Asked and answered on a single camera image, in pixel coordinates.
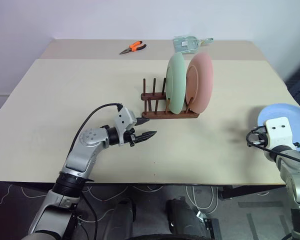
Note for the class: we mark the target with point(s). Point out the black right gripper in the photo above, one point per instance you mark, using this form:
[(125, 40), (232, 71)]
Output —
[(260, 138)]

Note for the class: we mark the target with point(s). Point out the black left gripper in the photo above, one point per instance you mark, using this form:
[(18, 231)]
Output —
[(130, 137)]

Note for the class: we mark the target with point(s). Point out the blue plate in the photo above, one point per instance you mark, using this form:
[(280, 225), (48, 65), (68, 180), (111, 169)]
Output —
[(280, 110)]

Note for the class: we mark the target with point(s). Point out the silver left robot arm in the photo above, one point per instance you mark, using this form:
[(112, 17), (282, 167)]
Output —
[(77, 160)]

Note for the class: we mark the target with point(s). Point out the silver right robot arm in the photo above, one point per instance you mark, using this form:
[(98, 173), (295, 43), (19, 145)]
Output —
[(297, 185)]

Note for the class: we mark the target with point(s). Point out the wooden dish rack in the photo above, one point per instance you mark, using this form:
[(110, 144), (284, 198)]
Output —
[(162, 114)]

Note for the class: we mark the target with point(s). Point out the green plate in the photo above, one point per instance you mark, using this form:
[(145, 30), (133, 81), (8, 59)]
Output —
[(175, 82)]

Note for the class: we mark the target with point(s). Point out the pink plate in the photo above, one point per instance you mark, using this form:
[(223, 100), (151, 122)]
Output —
[(201, 82)]

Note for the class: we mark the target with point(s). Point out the dark rounded shape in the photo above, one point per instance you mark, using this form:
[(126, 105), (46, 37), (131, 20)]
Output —
[(122, 220), (183, 217)]

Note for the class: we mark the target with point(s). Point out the clear plastic package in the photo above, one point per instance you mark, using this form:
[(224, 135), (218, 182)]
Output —
[(186, 45)]

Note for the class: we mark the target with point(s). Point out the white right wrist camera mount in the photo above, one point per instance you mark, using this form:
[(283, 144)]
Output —
[(278, 135)]

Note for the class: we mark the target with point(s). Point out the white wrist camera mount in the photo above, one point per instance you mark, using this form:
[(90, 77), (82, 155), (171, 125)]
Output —
[(278, 135), (123, 120)]

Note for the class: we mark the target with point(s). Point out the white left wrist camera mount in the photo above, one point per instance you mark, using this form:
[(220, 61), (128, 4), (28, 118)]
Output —
[(123, 120)]

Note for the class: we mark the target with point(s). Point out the black table frame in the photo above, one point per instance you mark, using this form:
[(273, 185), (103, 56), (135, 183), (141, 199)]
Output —
[(250, 191)]

